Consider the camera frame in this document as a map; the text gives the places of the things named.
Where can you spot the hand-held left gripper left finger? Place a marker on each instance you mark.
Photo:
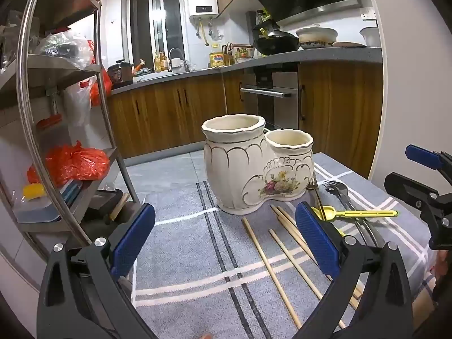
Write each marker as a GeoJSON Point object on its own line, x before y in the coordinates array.
{"type": "Point", "coordinates": [132, 240]}

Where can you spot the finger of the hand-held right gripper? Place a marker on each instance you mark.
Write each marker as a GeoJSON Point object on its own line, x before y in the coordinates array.
{"type": "Point", "coordinates": [422, 155]}
{"type": "Point", "coordinates": [416, 194]}

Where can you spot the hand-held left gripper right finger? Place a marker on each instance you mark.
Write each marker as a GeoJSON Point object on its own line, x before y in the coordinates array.
{"type": "Point", "coordinates": [316, 240]}

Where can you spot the gold metal fork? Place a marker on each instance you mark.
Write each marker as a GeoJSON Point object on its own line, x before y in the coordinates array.
{"type": "Point", "coordinates": [316, 197]}

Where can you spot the yellow plastic spoon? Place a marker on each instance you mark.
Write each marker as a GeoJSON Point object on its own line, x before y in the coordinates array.
{"type": "Point", "coordinates": [367, 213]}

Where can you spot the cream ceramic double utensil holder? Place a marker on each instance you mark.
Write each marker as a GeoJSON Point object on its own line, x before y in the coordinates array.
{"type": "Point", "coordinates": [240, 169]}

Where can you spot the grey striped tablecloth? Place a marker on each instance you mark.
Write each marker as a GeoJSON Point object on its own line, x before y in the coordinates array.
{"type": "Point", "coordinates": [183, 254]}

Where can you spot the stainless steel shelf rack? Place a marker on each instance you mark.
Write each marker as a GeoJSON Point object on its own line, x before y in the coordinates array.
{"type": "Point", "coordinates": [91, 197]}

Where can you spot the stacked plastic containers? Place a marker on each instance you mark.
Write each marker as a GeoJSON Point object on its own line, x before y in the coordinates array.
{"type": "Point", "coordinates": [42, 212]}

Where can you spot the large red plastic bag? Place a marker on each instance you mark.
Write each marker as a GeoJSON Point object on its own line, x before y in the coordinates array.
{"type": "Point", "coordinates": [70, 164]}

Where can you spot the yellow corn cob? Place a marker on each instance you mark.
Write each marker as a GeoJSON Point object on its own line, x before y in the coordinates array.
{"type": "Point", "coordinates": [33, 191]}

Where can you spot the white bowl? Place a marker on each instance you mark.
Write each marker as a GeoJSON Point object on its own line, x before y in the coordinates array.
{"type": "Point", "coordinates": [370, 37]}

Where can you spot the flat wooden plate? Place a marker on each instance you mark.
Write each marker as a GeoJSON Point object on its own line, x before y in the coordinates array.
{"type": "Point", "coordinates": [348, 44]}

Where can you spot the white board with red grip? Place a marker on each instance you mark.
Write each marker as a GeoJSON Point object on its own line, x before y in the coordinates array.
{"type": "Point", "coordinates": [49, 122]}

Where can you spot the grey kitchen countertop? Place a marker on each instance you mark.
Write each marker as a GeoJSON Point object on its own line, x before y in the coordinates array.
{"type": "Point", "coordinates": [317, 54]}

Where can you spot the hanging white plastic bag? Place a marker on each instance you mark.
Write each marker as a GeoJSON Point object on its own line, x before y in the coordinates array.
{"type": "Point", "coordinates": [77, 106]}

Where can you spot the hanging red plastic bag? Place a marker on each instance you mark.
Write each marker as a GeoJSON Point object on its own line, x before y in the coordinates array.
{"type": "Point", "coordinates": [100, 90]}

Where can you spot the white ceramic casserole pot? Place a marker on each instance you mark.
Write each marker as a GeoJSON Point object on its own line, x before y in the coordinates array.
{"type": "Point", "coordinates": [316, 37]}

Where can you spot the built-in steel oven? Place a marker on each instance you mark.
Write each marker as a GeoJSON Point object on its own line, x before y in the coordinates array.
{"type": "Point", "coordinates": [261, 81]}

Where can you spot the dark electric pressure cooker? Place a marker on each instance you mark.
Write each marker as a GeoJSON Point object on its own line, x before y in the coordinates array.
{"type": "Point", "coordinates": [120, 72]}

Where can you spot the orange kitchen tool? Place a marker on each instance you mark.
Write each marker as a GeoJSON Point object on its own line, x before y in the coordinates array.
{"type": "Point", "coordinates": [139, 66]}

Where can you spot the amber glass bottle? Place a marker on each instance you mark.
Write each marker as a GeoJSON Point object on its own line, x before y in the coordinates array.
{"type": "Point", "coordinates": [163, 63]}

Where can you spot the black wok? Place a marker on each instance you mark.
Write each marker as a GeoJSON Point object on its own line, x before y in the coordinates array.
{"type": "Point", "coordinates": [277, 44]}

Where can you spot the chrome kitchen faucet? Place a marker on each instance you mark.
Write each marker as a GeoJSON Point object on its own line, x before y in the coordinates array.
{"type": "Point", "coordinates": [175, 49]}

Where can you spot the yellow cooking oil bottle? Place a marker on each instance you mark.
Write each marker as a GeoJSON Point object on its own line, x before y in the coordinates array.
{"type": "Point", "coordinates": [217, 59]}

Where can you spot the knife block with scissors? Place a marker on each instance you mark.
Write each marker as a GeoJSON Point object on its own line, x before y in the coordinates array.
{"type": "Point", "coordinates": [227, 58]}

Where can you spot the clear plastic bag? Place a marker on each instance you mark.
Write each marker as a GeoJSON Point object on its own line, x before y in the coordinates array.
{"type": "Point", "coordinates": [65, 49]}

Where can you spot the black spice rack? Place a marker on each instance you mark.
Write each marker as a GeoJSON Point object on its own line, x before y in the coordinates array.
{"type": "Point", "coordinates": [263, 19]}

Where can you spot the sliding glass window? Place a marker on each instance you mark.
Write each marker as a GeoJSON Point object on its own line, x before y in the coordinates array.
{"type": "Point", "coordinates": [141, 28]}

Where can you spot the white water heater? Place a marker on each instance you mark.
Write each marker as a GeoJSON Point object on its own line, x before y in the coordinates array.
{"type": "Point", "coordinates": [202, 0]}

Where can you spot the white wall socket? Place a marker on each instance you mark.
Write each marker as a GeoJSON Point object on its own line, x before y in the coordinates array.
{"type": "Point", "coordinates": [368, 14]}

